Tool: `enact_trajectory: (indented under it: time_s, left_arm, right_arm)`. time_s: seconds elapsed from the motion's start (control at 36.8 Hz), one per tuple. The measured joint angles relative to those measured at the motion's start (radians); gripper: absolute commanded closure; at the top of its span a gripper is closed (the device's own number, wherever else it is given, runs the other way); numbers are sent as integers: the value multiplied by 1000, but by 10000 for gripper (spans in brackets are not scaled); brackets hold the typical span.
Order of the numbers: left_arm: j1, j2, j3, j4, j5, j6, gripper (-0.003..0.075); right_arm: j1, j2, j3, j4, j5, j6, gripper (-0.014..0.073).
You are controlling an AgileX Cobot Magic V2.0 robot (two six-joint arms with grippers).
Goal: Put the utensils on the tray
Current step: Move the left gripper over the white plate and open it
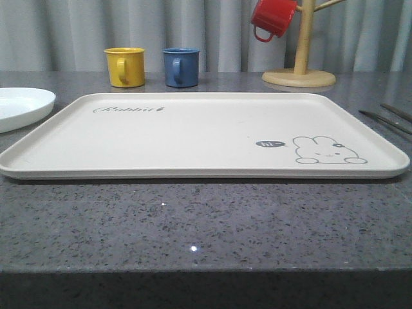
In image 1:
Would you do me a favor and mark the white round plate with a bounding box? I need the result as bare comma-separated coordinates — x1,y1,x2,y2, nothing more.
1,88,56,133

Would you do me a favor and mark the silver metal fork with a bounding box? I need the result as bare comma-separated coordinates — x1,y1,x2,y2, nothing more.
381,104,412,123

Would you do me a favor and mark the cream rabbit serving tray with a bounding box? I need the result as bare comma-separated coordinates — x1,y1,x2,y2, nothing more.
1,93,410,180

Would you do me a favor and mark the blue enamel mug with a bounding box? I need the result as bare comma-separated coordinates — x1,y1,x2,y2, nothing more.
163,48,200,88

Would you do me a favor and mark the yellow enamel mug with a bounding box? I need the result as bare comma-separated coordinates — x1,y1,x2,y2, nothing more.
104,48,145,88

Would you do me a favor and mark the wooden mug tree stand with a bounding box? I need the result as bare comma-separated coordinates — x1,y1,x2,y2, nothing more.
262,0,342,88

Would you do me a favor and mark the red enamel mug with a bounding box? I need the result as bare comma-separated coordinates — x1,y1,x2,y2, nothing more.
251,0,297,42

